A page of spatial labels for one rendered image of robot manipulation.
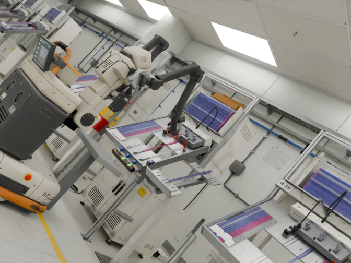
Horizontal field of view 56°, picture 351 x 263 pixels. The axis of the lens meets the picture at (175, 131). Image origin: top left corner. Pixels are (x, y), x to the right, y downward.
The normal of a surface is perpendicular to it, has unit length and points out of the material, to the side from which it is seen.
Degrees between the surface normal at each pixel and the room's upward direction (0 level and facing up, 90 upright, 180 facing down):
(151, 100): 90
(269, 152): 90
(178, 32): 90
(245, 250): 44
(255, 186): 90
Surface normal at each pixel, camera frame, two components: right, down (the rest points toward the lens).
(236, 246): 0.15, -0.88
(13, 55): 0.58, 0.44
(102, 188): -0.47, -0.51
